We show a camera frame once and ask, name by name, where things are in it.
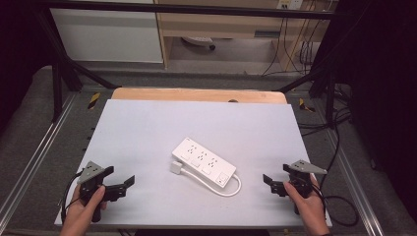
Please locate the yellow black tape strip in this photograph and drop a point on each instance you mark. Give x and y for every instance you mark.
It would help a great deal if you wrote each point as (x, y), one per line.
(94, 100)
(305, 106)

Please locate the white plug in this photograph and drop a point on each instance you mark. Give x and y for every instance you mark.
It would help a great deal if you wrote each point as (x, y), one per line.
(176, 167)

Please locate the grey chair base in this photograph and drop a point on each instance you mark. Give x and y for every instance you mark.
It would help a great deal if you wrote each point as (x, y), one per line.
(198, 40)

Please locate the white power strip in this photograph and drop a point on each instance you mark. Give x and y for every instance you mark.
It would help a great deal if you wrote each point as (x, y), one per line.
(203, 160)

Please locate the person's left hand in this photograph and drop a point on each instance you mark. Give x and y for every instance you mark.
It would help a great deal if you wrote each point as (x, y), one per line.
(78, 216)

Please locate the white cabinet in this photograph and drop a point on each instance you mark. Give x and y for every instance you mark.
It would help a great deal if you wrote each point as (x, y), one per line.
(105, 36)

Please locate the dark curtain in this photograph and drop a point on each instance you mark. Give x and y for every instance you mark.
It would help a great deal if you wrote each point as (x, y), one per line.
(19, 49)
(383, 82)

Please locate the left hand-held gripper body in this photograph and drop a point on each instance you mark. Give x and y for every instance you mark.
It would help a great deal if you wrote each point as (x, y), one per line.
(89, 173)

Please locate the white wall socket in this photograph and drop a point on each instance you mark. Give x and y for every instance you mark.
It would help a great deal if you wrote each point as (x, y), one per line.
(290, 4)

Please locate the black metal stand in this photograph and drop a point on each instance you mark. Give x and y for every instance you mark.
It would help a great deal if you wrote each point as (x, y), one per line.
(330, 98)
(57, 91)

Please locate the black frame top bar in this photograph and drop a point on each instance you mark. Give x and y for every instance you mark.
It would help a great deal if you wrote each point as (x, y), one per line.
(196, 9)

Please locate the aluminium floor rail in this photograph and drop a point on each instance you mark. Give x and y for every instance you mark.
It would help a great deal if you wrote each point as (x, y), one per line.
(356, 183)
(36, 154)

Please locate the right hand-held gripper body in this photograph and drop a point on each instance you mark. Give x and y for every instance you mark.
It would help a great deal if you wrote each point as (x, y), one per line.
(301, 182)

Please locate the light wooden desk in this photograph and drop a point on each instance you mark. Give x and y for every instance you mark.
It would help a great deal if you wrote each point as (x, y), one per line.
(213, 24)

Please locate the person's right hand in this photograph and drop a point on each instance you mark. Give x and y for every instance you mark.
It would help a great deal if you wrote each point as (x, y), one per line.
(311, 209)

